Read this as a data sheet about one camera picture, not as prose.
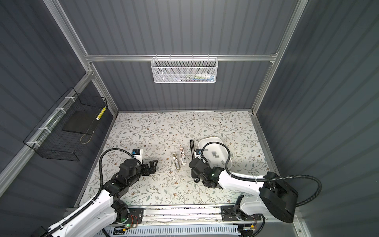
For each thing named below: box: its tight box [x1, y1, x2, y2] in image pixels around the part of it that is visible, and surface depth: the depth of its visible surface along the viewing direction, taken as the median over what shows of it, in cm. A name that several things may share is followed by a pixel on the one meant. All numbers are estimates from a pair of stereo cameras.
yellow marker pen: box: [95, 105, 107, 121], surface depth 83 cm
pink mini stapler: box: [179, 147, 187, 166], surface depth 95 cm
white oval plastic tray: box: [203, 142, 229, 168], surface depth 96 cm
